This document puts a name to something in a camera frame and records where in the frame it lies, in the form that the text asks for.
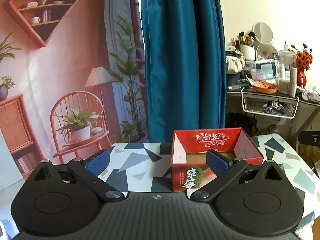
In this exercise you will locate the round white vanity mirror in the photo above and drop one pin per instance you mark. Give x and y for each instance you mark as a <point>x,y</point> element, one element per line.
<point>262,32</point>

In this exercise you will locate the teal curtain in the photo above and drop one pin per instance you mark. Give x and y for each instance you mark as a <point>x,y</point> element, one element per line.
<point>182,55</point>

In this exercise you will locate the red vase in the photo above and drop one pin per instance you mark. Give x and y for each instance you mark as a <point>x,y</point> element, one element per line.
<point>301,78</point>

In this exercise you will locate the blue patterned cloth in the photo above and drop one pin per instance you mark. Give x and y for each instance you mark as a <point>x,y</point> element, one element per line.
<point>273,108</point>

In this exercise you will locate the printed room backdrop cloth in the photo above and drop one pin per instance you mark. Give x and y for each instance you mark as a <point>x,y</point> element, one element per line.
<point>75,55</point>

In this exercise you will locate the orange tray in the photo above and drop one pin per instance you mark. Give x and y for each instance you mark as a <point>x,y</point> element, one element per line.
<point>262,88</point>

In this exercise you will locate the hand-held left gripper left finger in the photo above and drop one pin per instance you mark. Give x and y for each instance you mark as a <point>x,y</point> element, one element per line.
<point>98,162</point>

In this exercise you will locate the cotton swab container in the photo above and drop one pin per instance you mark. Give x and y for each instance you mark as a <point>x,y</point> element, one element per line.
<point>284,86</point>

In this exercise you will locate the clear plastic canister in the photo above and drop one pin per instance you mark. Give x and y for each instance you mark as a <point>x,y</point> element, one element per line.
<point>286,60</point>

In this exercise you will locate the geometric patterned tablecloth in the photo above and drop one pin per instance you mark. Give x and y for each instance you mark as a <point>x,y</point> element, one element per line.
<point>140,155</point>

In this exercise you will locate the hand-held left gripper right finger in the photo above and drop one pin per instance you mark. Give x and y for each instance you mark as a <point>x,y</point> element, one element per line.
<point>217,162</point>

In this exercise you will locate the blue and white box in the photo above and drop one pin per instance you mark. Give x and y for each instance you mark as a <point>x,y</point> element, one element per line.
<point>266,67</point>

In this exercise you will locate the red strawberry cardboard box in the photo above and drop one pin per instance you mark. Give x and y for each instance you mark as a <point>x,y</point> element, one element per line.
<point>183,180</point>

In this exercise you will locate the tall white bottle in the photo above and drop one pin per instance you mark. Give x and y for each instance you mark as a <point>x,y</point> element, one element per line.
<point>293,82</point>

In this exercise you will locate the white brush holder cup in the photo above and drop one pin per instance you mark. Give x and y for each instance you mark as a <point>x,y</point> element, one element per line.
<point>247,52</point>

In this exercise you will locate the orange flower bouquet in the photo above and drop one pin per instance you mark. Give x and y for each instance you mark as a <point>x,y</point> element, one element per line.
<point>303,58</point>

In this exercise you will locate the black panel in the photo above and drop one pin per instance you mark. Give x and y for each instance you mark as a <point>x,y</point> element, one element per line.
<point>310,137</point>

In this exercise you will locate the clear round plastic tub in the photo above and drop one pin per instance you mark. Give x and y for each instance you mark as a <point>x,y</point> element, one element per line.
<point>257,74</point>

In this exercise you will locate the grey dressing table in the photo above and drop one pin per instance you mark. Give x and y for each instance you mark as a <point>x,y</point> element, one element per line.
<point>300,120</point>

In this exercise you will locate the beige cloth bag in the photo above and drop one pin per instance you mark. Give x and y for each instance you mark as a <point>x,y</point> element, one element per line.
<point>233,65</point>

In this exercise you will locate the bunch of makeup brushes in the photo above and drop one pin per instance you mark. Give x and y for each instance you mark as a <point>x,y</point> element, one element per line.
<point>246,38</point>

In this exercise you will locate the slim grey tube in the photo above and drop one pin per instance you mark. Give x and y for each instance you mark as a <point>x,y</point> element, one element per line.
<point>235,87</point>

